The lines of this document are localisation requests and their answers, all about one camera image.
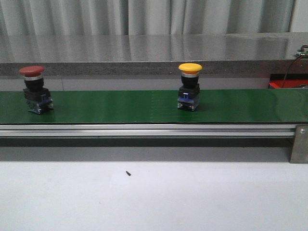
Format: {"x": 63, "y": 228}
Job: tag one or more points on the yellow mushroom push button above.
{"x": 189, "y": 92}

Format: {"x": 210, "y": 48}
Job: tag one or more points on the red mushroom push button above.
{"x": 38, "y": 98}

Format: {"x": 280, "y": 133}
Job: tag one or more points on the grey stone counter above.
{"x": 107, "y": 55}

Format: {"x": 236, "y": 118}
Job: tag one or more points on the green conveyor belt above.
{"x": 160, "y": 106}

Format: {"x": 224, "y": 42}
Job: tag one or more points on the small green circuit board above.
{"x": 303, "y": 52}

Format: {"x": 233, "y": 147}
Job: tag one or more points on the grey pleated curtain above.
{"x": 143, "y": 17}

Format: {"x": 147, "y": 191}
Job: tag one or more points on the aluminium conveyor side rail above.
{"x": 182, "y": 130}

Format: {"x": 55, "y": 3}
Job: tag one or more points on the metal conveyor support bracket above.
{"x": 299, "y": 153}

